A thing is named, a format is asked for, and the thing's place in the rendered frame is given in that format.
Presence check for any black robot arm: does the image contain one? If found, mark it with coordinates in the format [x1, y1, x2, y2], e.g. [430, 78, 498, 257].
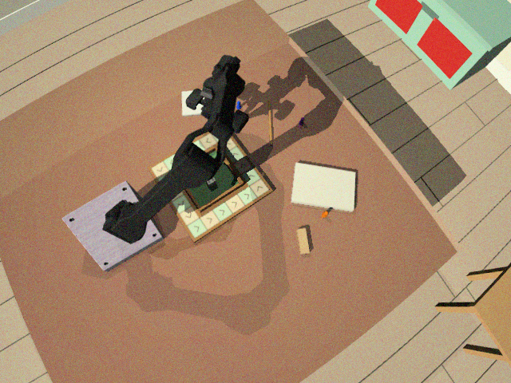
[102, 55, 245, 244]

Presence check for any dark grey die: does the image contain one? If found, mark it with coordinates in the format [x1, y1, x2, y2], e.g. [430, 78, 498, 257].
[206, 177, 216, 187]

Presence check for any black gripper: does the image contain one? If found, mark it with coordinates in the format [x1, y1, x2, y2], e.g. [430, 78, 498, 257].
[185, 89, 248, 134]

